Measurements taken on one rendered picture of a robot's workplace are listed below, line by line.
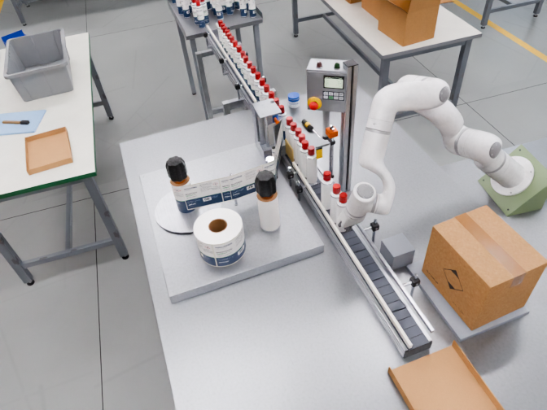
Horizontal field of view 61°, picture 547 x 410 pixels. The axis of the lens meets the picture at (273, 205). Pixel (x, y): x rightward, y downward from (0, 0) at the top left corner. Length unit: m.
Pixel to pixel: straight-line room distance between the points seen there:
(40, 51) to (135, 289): 1.95
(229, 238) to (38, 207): 2.38
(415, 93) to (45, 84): 2.54
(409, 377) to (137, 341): 1.68
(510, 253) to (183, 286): 1.21
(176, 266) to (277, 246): 0.43
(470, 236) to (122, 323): 2.06
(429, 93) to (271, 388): 1.15
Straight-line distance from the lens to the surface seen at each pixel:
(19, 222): 3.95
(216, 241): 1.85
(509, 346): 1.91
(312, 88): 1.94
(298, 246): 1.98
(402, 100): 1.70
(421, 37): 3.71
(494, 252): 1.75
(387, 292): 1.86
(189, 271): 1.97
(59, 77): 3.51
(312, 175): 2.20
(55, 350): 3.09
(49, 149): 3.04
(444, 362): 1.80
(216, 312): 1.89
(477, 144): 1.99
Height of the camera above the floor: 2.40
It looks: 45 degrees down
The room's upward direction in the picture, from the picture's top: 6 degrees counter-clockwise
